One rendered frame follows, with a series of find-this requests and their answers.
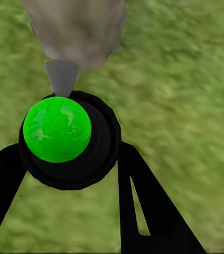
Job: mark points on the pesticide atomizer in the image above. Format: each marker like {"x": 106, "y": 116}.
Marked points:
{"x": 71, "y": 139}

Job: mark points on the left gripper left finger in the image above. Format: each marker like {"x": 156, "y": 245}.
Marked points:
{"x": 12, "y": 172}

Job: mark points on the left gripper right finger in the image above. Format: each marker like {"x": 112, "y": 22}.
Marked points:
{"x": 169, "y": 233}

